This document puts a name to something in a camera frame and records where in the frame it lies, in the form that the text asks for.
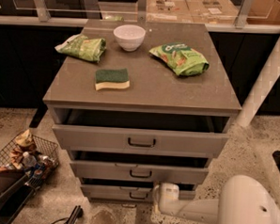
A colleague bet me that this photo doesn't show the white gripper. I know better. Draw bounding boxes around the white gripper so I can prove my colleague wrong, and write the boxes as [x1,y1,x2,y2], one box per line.
[152,183,179,215]

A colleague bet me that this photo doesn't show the grey bottom drawer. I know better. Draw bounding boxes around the grey bottom drawer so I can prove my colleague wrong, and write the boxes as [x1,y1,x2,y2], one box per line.
[78,177,197,206]

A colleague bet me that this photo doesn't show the grey drawer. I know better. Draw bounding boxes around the grey drawer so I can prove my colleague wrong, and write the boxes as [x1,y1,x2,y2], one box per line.
[78,177,197,206]
[53,109,228,158]
[70,152,209,184]

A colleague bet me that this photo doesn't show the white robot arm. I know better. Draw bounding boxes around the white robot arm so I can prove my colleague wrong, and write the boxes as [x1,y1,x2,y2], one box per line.
[152,175,280,224]

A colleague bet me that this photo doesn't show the grey middle drawer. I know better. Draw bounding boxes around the grey middle drawer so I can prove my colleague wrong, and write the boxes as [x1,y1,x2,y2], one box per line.
[70,152,209,184]

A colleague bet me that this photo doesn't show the grey drawer cabinet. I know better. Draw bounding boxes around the grey drawer cabinet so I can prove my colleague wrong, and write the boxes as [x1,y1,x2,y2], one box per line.
[43,20,241,200]

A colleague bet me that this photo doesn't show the grey top drawer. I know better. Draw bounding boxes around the grey top drawer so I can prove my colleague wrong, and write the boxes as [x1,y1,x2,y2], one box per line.
[53,109,228,158]

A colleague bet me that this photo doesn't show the black stand foot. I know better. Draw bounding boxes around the black stand foot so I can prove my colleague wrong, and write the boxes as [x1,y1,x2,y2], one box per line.
[65,206,83,224]

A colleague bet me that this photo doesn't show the green yellow sponge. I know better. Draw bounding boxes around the green yellow sponge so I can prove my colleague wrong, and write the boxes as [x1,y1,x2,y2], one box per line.
[94,69,131,91]

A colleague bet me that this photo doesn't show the green chip bag right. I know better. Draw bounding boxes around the green chip bag right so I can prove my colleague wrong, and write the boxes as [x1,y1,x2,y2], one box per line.
[149,42,210,77]

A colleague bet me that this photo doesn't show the plastic water bottle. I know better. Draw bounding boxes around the plastic water bottle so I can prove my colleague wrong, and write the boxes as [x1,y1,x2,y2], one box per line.
[22,152,37,168]

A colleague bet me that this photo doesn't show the crumpled snack bags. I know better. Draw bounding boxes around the crumpled snack bags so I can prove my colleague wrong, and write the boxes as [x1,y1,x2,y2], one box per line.
[8,130,37,169]

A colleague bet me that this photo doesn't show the dark bin lower left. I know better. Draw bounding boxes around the dark bin lower left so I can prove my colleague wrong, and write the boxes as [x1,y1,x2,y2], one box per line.
[0,169,33,224]

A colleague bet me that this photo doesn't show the white ceramic bowl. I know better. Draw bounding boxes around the white ceramic bowl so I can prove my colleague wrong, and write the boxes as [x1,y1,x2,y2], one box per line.
[113,24,146,51]

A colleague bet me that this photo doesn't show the green snack bag left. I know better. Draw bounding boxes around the green snack bag left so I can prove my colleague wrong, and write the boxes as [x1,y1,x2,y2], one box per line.
[55,34,106,62]

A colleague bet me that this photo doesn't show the cardboard box centre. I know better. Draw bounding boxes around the cardboard box centre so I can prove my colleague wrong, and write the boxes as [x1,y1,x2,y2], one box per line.
[146,0,193,24]

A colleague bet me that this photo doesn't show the cardboard box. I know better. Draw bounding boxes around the cardboard box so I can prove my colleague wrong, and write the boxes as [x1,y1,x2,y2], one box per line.
[146,0,193,24]
[185,0,239,24]

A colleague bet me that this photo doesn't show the cardboard box right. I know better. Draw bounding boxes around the cardboard box right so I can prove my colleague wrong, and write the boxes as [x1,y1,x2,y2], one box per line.
[185,0,239,24]

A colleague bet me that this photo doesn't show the wire basket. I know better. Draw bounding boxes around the wire basket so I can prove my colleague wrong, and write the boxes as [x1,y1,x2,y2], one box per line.
[0,130,58,189]

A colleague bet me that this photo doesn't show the white diagonal post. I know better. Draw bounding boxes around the white diagonal post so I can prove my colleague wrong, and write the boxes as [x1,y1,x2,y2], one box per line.
[237,36,280,127]

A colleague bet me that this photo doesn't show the metal railing frame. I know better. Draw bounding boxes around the metal railing frame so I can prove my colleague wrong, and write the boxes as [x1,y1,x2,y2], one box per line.
[0,0,280,34]

